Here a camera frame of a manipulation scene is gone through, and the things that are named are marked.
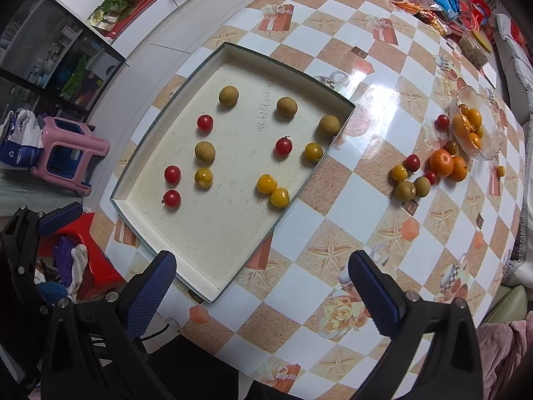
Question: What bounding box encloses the green cushion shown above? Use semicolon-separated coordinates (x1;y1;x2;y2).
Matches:
483;283;533;326

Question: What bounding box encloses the pink blanket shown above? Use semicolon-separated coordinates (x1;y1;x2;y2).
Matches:
477;310;533;400

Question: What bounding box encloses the dark clothing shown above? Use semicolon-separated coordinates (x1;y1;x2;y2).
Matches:
142;335;300;400

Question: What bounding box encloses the orange mandarin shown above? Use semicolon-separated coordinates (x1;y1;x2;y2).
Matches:
449;156;469;183
429;149;454;177

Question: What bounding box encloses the jar with yellow lid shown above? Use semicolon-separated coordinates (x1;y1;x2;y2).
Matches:
458;29;494;67

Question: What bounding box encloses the white plastic bag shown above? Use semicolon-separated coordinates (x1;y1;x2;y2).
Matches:
0;108;46;167

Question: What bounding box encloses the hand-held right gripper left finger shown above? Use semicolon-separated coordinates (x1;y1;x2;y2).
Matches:
39;250;178;400

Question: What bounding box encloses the clear glass bowl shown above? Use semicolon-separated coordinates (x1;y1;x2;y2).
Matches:
449;85;506;161

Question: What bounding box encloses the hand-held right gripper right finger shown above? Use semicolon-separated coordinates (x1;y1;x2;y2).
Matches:
347;250;486;400

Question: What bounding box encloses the black cable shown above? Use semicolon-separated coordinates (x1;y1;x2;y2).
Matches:
139;317;182;346

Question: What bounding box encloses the printed picture card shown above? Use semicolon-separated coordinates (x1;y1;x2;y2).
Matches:
87;4;126;32

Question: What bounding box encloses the red plastic stool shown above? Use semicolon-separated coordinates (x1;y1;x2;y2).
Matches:
54;212;126;301

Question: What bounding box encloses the blue cloth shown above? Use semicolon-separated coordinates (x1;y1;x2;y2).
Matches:
35;281;69;307

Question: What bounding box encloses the white shallow cardboard tray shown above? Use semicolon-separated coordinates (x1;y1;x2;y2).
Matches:
109;42;356;305

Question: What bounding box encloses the black glass cabinet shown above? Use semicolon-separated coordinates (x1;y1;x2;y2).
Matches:
0;0;126;113

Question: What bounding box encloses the purple cloth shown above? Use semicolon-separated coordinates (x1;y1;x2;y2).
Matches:
52;235;80;288

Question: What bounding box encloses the pink plastic stool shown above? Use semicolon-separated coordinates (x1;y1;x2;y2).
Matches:
30;116;111;196

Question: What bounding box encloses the grey sofa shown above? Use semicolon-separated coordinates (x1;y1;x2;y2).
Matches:
493;12;533;288

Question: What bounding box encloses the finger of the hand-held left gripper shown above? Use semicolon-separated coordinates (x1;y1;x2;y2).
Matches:
0;201;84;238
8;237;54;326

